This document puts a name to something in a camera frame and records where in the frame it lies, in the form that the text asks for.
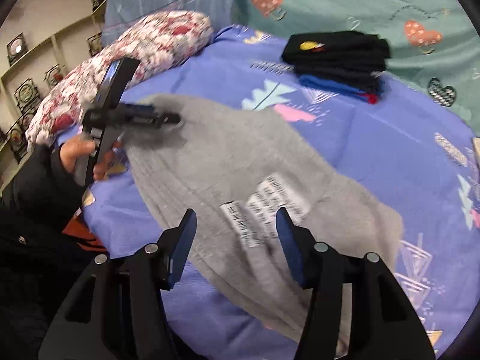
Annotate grey sweatpants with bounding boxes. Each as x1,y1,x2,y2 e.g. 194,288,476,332
124,94,404,341

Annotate black sleeve left forearm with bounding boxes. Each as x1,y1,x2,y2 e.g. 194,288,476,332
1,145,85,253

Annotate floral red white pillow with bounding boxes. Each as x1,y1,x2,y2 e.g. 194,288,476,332
25,10,214,147

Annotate purple printed bed sheet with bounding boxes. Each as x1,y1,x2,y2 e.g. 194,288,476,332
84,26,479,359

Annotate blue folded garment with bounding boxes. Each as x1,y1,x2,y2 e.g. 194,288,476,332
298,75,381,104

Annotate black folded garment smiley patch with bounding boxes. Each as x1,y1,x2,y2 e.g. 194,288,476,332
281,31,391,94

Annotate teal heart print blanket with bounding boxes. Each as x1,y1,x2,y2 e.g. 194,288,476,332
232,0,479,132

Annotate beige wall shelf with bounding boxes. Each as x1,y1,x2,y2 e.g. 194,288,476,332
0,0,110,192

